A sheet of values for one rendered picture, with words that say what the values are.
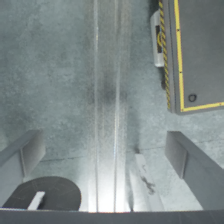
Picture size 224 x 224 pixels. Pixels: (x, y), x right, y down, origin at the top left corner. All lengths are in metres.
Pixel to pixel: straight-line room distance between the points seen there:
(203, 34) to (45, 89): 0.86
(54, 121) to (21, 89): 0.28
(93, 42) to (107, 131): 0.13
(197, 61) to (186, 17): 0.17
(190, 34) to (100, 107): 0.58
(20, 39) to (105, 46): 0.92
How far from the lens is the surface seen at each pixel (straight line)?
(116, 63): 0.22
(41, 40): 1.07
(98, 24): 0.23
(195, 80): 0.75
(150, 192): 0.78
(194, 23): 0.76
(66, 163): 1.20
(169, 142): 0.16
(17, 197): 1.14
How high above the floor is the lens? 0.98
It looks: 75 degrees down
